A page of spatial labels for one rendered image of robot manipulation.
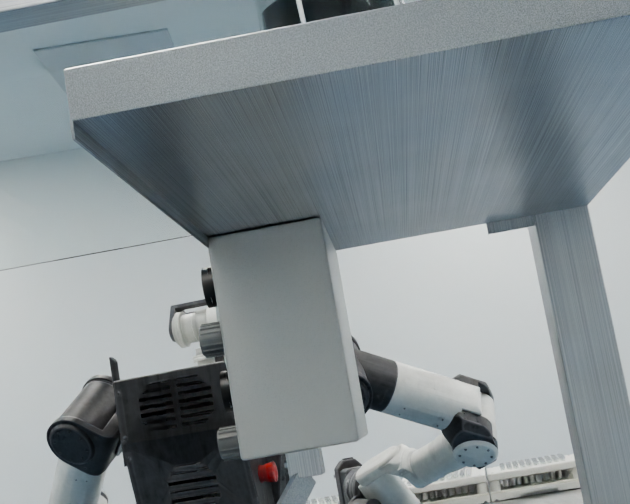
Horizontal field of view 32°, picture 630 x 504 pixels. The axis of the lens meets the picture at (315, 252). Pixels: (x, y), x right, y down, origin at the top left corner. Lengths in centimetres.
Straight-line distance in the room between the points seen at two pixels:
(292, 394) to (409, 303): 513
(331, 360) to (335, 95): 38
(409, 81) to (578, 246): 60
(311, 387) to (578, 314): 35
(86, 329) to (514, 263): 238
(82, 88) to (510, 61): 24
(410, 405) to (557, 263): 71
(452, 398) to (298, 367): 94
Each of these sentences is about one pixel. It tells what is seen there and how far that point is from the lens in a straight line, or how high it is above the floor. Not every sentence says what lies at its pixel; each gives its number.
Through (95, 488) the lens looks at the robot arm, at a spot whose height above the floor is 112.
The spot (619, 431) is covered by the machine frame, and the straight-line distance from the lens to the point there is 120.
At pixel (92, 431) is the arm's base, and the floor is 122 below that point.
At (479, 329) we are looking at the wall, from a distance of 611.
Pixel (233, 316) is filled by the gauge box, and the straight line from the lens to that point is 98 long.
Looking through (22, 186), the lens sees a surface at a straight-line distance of 134.
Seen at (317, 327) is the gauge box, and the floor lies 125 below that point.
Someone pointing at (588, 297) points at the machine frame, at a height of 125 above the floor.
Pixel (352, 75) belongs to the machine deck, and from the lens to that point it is 60.
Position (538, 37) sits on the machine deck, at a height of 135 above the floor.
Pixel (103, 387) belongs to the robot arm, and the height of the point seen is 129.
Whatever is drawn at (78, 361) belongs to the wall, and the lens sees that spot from 618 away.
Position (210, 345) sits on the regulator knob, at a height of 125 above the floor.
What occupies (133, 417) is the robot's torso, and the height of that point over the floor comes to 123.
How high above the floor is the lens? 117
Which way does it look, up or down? 9 degrees up
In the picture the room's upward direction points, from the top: 10 degrees counter-clockwise
